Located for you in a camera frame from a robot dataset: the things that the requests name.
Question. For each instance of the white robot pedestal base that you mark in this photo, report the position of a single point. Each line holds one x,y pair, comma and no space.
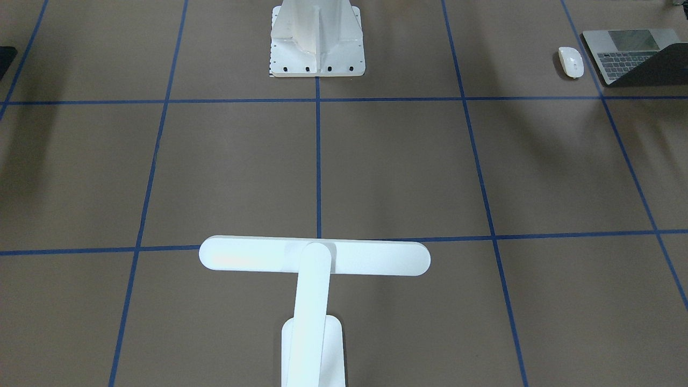
316,39

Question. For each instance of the white computer mouse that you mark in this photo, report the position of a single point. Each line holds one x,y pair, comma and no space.
571,62

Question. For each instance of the grey laptop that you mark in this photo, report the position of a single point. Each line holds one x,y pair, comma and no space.
647,57

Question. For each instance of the black mouse pad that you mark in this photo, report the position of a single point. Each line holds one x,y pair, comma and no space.
7,56

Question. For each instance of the white desk lamp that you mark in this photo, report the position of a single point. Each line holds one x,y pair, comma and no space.
313,352

